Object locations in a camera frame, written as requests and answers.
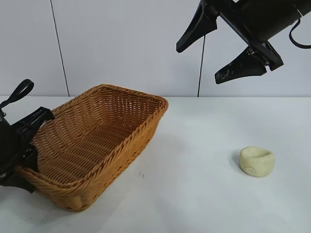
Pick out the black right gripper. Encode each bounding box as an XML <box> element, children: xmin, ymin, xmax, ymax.
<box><xmin>176</xmin><ymin>0</ymin><xmax>303</xmax><ymax>85</ymax></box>

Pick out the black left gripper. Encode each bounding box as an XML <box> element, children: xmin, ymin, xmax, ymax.
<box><xmin>0</xmin><ymin>106</ymin><xmax>55</xmax><ymax>194</ymax></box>

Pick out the brown woven wicker basket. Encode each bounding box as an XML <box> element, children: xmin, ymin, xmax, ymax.
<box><xmin>15</xmin><ymin>83</ymin><xmax>169</xmax><ymax>211</ymax></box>

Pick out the pale yellow egg yolk pastry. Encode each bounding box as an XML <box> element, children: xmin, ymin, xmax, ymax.
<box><xmin>240</xmin><ymin>146</ymin><xmax>276</xmax><ymax>178</ymax></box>

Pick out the black left wrist cable loop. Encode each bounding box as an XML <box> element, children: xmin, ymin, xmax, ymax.
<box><xmin>0</xmin><ymin>79</ymin><xmax>35</xmax><ymax>110</ymax></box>

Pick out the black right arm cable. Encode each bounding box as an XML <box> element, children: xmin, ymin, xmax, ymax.
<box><xmin>288</xmin><ymin>19</ymin><xmax>311</xmax><ymax>49</ymax></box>

